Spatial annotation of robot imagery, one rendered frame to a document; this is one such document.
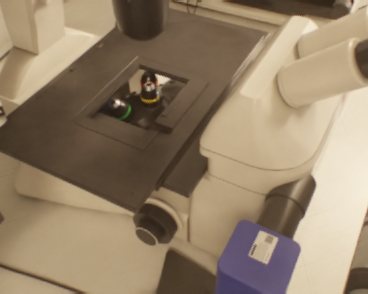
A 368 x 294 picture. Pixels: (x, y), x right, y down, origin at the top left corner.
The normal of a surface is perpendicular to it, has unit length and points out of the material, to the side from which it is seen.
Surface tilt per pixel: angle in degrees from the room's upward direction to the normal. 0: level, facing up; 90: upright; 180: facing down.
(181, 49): 0
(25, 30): 90
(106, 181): 0
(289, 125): 50
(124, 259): 0
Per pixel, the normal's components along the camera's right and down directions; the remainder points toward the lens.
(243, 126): -0.49, 0.48
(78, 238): -0.04, -0.69
